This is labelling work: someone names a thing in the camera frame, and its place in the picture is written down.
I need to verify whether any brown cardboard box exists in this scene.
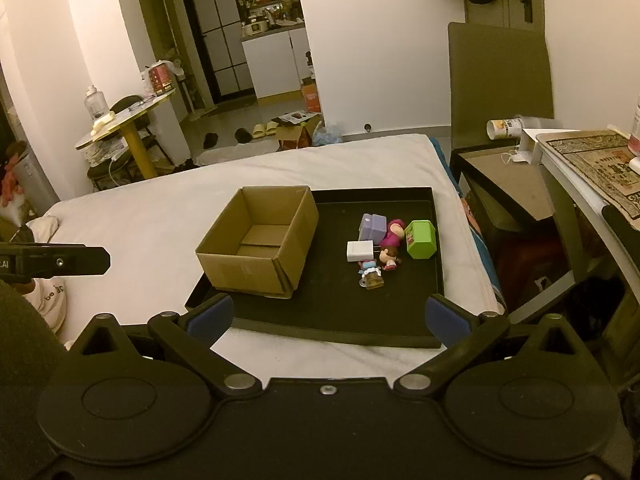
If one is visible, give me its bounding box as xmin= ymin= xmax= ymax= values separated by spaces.
xmin=195 ymin=185 xmax=319 ymax=299

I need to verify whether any green hexagonal toy box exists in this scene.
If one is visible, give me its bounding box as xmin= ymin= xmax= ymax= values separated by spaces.
xmin=405 ymin=220 xmax=437 ymax=260

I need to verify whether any blue smurf mug figurine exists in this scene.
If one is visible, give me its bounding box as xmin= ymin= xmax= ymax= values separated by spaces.
xmin=359 ymin=259 xmax=384 ymax=290

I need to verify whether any brown haired girl figurine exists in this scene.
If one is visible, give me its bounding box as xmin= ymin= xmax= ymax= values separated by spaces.
xmin=378 ymin=246 xmax=400 ymax=271

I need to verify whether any black flat tray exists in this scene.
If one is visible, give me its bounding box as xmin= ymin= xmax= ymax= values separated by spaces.
xmin=186 ymin=188 xmax=444 ymax=348

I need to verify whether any magenta hooded figurine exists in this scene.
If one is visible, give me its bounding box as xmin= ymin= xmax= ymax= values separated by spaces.
xmin=380 ymin=219 xmax=406 ymax=248

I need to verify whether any purple charger block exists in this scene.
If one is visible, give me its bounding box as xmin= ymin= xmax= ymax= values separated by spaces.
xmin=358 ymin=214 xmax=387 ymax=245

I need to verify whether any dark bedside table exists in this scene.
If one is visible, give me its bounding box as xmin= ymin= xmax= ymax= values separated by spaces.
xmin=450 ymin=145 xmax=570 ymax=311

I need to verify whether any round yellow leg table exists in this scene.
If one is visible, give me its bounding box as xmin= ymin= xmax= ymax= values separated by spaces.
xmin=75 ymin=90 xmax=176 ymax=179

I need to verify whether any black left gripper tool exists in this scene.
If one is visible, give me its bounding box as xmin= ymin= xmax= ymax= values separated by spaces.
xmin=0 ymin=243 xmax=111 ymax=283

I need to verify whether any paper cup on side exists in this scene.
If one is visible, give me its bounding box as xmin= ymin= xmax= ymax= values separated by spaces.
xmin=486 ymin=118 xmax=523 ymax=141

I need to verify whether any white desk with newspaper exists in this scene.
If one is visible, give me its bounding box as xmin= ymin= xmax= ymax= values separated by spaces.
xmin=520 ymin=129 xmax=639 ymax=296

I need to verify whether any clear plastic bottle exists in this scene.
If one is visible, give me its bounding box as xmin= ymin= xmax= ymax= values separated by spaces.
xmin=84 ymin=84 xmax=110 ymax=122

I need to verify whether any red printed canister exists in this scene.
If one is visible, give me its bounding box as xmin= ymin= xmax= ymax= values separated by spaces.
xmin=148 ymin=61 xmax=174 ymax=96

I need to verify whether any orange cardboard box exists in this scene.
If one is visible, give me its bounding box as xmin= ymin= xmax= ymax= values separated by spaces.
xmin=300 ymin=77 xmax=321 ymax=113

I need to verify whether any white kitchen cabinet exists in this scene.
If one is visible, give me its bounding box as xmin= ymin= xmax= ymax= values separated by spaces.
xmin=242 ymin=27 xmax=310 ymax=99

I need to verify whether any white wall charger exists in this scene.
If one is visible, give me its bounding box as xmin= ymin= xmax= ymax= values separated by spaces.
xmin=346 ymin=240 xmax=374 ymax=262

